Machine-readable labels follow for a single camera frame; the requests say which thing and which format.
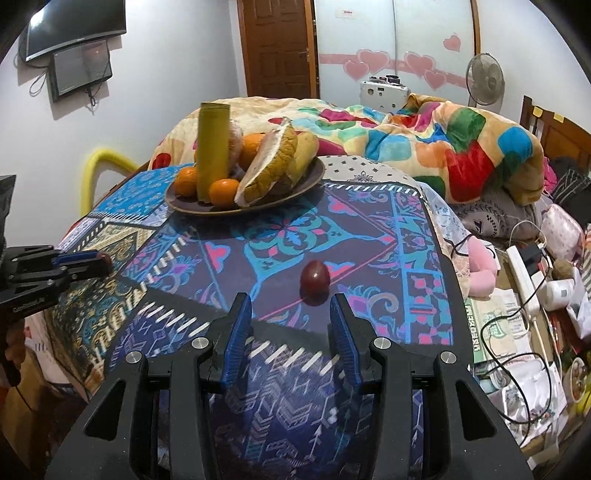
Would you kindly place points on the yellow corn cob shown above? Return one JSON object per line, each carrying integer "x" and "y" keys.
{"x": 213, "y": 147}
{"x": 304, "y": 152}

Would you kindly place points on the colourful patchwork blanket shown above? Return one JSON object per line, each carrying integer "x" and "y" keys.
{"x": 415, "y": 143}

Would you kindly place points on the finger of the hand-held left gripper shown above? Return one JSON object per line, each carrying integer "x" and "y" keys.
{"x": 74, "y": 258}
{"x": 83, "y": 273}

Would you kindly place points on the person's left hand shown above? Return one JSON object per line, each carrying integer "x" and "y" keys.
{"x": 14, "y": 339}

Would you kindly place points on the white plastic bottle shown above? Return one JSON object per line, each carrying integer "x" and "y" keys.
{"x": 558, "y": 290}

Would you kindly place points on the purple plate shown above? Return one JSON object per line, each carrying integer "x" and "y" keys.
{"x": 277, "y": 196}

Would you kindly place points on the round food cup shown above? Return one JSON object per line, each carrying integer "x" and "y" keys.
{"x": 581, "y": 378}

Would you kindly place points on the grey patterned pillow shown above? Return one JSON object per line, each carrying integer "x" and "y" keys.
{"x": 489, "y": 217}

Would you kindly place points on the wooden wardrobe with glass doors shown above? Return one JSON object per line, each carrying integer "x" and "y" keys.
{"x": 397, "y": 41}

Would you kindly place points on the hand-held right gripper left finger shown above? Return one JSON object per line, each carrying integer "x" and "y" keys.
{"x": 238, "y": 341}

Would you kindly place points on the pink quilted bag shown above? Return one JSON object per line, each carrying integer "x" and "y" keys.
{"x": 561, "y": 230}

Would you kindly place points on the standing electric fan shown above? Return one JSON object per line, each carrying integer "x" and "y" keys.
{"x": 485, "y": 78}

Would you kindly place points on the small black wall monitor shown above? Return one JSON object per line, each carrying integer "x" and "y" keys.
{"x": 81, "y": 69}

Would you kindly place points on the white power strip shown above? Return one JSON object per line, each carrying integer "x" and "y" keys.
{"x": 521, "y": 277}

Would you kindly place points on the small white appliance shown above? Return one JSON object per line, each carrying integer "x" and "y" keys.
{"x": 383, "y": 94}

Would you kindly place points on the brown wooden door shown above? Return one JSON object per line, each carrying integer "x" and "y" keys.
{"x": 277, "y": 46}

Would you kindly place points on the pink plush toy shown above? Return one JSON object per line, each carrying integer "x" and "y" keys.
{"x": 482, "y": 272}

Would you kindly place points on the small mandarin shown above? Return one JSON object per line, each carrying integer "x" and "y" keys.
{"x": 186, "y": 181}

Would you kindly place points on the wooden bed headboard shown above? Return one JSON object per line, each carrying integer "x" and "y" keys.
{"x": 558, "y": 131}

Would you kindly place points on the medium orange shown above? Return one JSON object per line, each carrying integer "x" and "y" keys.
{"x": 224, "y": 191}

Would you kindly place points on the large orange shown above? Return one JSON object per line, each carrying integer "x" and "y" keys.
{"x": 251, "y": 147}

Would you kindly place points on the red jujube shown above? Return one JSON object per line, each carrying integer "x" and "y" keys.
{"x": 104, "y": 264}
{"x": 315, "y": 279}

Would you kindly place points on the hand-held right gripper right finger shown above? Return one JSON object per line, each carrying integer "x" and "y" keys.
{"x": 344, "y": 341}

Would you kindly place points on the pink sweet potato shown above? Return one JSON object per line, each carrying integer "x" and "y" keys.
{"x": 235, "y": 138}

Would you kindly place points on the yellow foam tube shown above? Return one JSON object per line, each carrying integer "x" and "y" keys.
{"x": 104, "y": 159}

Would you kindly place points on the green and white box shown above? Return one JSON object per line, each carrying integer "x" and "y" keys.
{"x": 489, "y": 332}

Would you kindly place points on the black wall television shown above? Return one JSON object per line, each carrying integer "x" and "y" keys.
{"x": 76, "y": 27}

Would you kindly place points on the black bag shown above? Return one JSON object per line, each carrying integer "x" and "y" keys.
{"x": 570, "y": 180}

